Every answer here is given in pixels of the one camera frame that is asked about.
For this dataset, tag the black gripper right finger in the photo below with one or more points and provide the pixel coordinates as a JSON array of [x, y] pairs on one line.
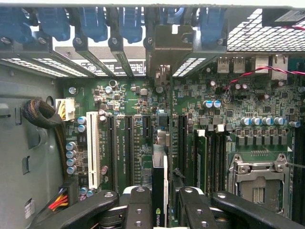
[[197, 214]]

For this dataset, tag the metal CPU socket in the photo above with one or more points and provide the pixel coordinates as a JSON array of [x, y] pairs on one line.
[[259, 190]]

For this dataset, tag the blue slot retention clip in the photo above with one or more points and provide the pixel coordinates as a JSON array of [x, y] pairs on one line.
[[175, 15], [54, 22], [212, 26], [94, 23], [131, 23], [14, 23]]

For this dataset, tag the thin metal locking lever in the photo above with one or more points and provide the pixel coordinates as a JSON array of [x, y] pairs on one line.
[[295, 165]]

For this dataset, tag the white expansion slot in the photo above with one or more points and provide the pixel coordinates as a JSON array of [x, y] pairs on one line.
[[93, 148]]

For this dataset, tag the white power connector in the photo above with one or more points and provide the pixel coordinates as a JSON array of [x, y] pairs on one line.
[[69, 107]]

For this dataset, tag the green motherboard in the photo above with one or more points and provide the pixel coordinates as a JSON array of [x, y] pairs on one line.
[[262, 107]]

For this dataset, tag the short black expansion slot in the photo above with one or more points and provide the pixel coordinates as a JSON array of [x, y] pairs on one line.
[[146, 127]]

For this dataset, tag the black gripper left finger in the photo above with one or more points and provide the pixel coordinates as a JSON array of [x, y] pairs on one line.
[[139, 214]]

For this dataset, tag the open black PC case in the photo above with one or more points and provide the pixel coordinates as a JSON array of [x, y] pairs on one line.
[[152, 4]]

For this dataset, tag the long black expansion slot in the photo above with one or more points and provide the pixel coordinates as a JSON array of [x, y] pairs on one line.
[[182, 143], [112, 152], [129, 150]]

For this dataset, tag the black RAM slot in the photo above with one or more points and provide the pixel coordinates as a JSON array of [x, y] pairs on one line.
[[210, 162], [303, 179], [296, 179], [220, 162]]

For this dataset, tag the grey power supply unit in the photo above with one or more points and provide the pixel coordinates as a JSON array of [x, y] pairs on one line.
[[23, 148]]

